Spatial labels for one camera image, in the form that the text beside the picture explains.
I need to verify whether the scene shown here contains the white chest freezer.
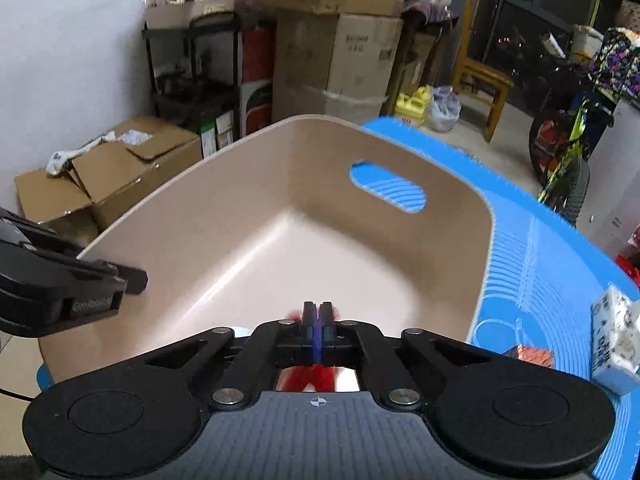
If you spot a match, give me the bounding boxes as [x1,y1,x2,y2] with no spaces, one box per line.
[576,99,639,259]

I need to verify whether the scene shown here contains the floral fabric bundle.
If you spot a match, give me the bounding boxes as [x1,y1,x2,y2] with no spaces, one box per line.
[591,27,640,102]

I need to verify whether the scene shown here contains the black metal shelf rack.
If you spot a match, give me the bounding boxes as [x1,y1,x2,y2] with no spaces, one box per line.
[141,11,241,157]

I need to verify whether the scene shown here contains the white plastic bag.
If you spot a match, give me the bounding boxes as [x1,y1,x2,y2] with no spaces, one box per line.
[427,87,461,132]

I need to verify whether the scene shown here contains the green black bicycle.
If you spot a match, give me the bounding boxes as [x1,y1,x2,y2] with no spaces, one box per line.
[518,32,620,226]

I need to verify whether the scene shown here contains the beige plastic storage bin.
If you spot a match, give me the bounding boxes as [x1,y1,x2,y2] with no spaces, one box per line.
[39,116,494,382]

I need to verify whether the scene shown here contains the white tissue pack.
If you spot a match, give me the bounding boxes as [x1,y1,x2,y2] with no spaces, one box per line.
[591,285,640,396]

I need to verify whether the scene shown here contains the red patterned small box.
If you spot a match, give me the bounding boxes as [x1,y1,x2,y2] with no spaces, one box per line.
[504,344,554,368]

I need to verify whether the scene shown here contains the blue silicone baking mat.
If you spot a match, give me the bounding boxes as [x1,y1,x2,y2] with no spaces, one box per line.
[359,116,640,480]

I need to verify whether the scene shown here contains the large lower cardboard box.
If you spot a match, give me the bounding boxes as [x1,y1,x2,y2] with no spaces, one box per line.
[272,12,402,125]

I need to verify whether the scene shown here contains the red plastic toy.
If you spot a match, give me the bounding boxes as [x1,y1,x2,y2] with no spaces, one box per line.
[278,309,362,394]

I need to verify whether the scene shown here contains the wooden chair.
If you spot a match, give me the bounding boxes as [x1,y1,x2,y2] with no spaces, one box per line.
[452,0,514,143]

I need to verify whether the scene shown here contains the white cloth on box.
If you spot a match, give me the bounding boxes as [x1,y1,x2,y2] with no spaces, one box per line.
[46,130,116,177]

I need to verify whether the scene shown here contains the yellow plastic jug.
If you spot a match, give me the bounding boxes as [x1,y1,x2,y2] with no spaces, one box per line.
[394,86,432,128]

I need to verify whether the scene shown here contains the open cardboard box on floor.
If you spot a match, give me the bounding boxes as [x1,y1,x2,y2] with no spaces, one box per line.
[14,116,202,246]

